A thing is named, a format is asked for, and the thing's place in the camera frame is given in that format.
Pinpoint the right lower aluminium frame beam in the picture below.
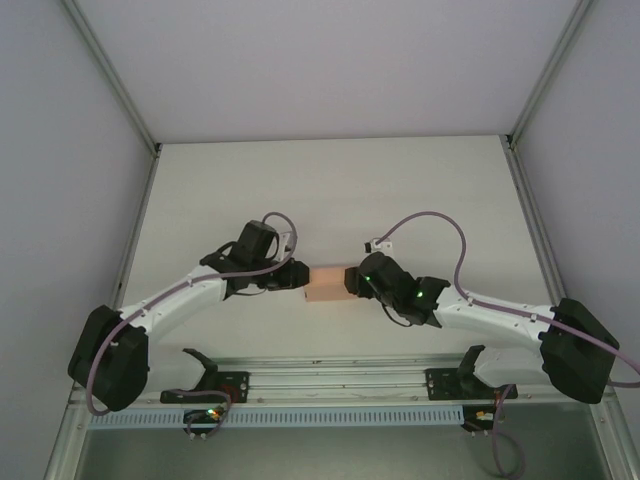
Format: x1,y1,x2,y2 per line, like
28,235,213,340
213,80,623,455
589,399,640,480

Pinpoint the aluminium frame post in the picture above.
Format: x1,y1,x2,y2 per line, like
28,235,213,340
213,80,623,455
62,0,162,156
504,0,599,151

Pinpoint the light blue cable duct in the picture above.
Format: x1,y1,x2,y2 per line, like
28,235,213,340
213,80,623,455
88,404,466,429

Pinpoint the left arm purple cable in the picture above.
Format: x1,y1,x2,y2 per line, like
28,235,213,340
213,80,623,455
84,212,300,441

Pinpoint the right aluminium table edge rail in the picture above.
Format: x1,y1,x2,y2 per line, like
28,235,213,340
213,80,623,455
499,134,571,306

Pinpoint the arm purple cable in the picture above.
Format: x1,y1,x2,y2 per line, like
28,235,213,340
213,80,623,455
84,212,300,441
377,210,640,476

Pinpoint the grey metal lower panel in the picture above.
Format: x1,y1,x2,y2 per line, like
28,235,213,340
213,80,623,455
74,424,619,480

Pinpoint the left aluminium frame post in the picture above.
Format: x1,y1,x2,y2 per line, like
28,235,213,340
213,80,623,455
62,0,162,156

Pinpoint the aluminium table edge rail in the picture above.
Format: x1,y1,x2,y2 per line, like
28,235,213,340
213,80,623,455
499,134,571,306
107,144,162,316

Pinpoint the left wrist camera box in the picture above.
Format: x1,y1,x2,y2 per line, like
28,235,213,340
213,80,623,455
273,230,296,261

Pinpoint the left lower aluminium frame beam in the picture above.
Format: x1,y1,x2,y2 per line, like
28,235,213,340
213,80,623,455
43,404,91,480

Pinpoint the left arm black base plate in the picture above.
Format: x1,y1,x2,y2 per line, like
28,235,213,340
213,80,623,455
159,370,251,405

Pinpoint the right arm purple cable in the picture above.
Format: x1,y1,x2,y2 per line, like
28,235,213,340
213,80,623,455
377,210,640,476

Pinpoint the aluminium mounting rail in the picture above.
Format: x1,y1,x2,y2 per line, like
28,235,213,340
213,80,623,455
69,355,614,407

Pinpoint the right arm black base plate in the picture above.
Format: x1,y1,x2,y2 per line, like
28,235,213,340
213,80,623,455
424,367,519,401

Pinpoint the aluminium frame beam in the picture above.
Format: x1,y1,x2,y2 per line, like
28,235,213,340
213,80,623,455
43,404,91,480
589,399,640,480

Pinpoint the right aluminium frame post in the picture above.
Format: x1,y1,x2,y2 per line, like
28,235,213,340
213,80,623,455
504,0,599,151

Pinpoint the left aluminium table edge rail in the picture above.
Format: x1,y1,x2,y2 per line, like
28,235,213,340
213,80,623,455
107,144,162,316

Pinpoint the pink paper box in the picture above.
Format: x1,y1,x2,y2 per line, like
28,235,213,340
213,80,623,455
302,266,359,304

